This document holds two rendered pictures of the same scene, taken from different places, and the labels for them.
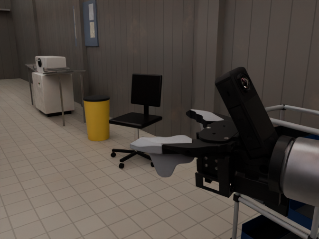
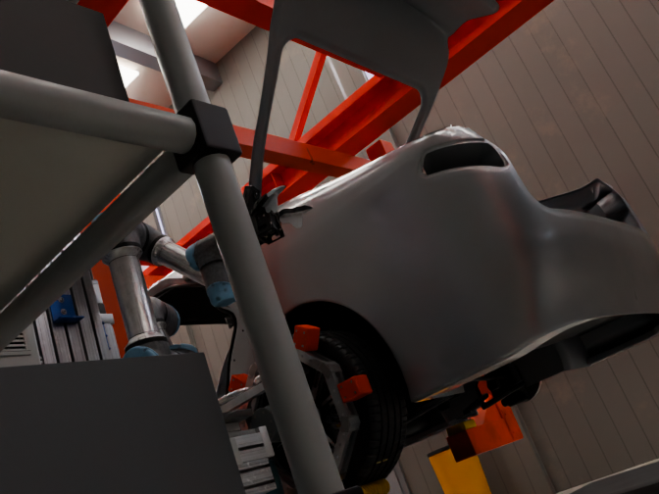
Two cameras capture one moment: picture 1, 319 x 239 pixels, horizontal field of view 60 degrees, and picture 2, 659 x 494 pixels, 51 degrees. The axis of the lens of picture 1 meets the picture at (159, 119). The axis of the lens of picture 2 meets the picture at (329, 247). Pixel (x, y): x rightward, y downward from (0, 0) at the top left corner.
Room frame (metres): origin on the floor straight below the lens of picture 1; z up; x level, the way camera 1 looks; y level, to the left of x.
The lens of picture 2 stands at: (1.98, -0.60, 0.46)
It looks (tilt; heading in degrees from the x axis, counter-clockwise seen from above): 20 degrees up; 158
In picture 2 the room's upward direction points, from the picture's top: 21 degrees counter-clockwise
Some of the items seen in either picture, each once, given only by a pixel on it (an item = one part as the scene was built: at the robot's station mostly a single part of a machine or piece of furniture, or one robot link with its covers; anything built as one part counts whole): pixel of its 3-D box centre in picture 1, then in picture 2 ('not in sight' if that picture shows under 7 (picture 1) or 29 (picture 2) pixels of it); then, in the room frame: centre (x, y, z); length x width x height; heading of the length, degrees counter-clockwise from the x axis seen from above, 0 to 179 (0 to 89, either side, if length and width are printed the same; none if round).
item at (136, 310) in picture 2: not in sight; (134, 299); (0.09, -0.44, 1.19); 0.15 x 0.12 x 0.55; 141
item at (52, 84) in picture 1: (51, 85); not in sight; (5.74, 2.23, 0.58); 2.44 x 0.61 x 1.17; 37
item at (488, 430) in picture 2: not in sight; (475, 425); (-2.25, 1.61, 0.69); 0.52 x 0.17 x 0.35; 123
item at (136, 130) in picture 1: (137, 119); not in sight; (3.21, 0.26, 0.52); 0.66 x 0.66 x 1.03
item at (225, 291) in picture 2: not in sight; (223, 284); (0.24, -0.22, 1.12); 0.11 x 0.08 x 0.11; 141
